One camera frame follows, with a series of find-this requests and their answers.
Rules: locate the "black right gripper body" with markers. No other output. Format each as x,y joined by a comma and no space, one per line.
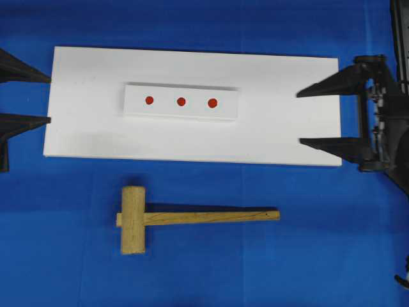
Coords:
390,131

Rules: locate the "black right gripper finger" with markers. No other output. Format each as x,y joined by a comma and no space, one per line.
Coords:
350,149
348,81

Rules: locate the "black table edge rail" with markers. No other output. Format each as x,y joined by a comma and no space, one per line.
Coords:
399,15

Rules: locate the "wooden mallet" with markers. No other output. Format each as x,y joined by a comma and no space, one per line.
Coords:
134,218

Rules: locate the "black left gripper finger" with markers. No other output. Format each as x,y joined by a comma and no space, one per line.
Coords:
13,125
13,69

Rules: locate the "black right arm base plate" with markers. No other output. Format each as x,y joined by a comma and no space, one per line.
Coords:
399,175

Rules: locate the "small white raised block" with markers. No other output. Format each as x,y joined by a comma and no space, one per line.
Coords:
177,102

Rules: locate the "blue table cloth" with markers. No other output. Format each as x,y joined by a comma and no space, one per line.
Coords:
343,234

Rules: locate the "large white foam board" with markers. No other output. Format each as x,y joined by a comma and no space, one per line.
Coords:
87,97

